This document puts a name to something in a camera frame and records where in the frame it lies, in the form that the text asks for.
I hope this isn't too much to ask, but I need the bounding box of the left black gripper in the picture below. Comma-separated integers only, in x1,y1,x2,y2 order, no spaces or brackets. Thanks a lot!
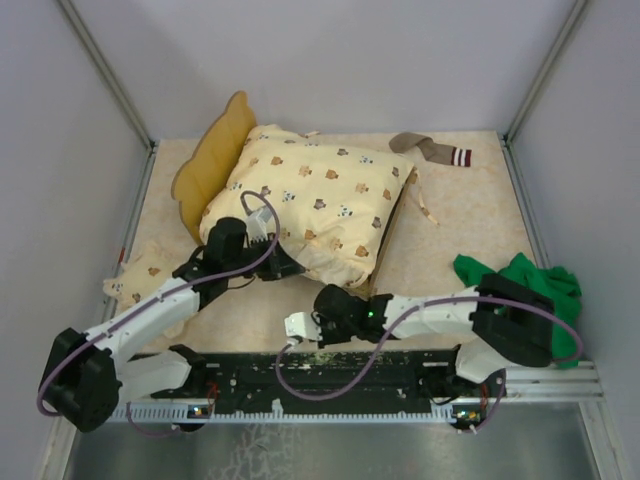
225,232,305,281

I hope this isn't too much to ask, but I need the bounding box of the cream animal print cushion cover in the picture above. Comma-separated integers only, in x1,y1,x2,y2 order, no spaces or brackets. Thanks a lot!
199,125,415,288

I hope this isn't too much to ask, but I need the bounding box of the wooden pet bed frame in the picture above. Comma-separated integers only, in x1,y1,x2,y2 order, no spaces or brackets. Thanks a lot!
172,91,415,285

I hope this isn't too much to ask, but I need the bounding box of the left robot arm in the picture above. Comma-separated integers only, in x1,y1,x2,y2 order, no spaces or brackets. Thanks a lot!
37,217,304,433

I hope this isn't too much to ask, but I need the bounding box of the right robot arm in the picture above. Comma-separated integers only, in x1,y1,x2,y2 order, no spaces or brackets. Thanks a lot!
311,274,554,396

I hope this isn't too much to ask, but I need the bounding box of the small cream animal pillow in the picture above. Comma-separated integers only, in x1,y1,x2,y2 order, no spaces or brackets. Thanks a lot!
103,241,179,314

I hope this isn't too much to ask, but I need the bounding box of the brown striped sock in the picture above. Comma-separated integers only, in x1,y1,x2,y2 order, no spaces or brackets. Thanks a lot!
389,132,472,168

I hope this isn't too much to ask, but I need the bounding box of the green cloth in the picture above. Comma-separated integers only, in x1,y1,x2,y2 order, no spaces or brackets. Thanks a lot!
453,252,582,369

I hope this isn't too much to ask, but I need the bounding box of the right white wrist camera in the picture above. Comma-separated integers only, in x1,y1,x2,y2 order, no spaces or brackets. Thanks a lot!
284,312,322,346

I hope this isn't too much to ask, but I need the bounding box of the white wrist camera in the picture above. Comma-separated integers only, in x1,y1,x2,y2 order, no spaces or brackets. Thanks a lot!
246,206,273,245
284,312,322,346

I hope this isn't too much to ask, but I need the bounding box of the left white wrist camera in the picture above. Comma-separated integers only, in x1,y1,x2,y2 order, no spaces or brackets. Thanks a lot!
246,206,273,245

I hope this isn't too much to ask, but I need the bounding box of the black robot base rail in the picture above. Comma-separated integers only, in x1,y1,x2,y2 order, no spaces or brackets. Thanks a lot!
109,350,603,431

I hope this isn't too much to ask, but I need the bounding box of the right aluminium frame post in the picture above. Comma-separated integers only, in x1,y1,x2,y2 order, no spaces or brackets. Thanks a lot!
502,0,594,146

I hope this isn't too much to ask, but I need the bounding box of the aluminium frame post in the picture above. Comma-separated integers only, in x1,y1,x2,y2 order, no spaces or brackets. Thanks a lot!
54,0,157,151
502,0,594,146

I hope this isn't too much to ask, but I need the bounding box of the left aluminium frame post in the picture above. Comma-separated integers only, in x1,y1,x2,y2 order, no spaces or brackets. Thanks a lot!
54,0,157,151

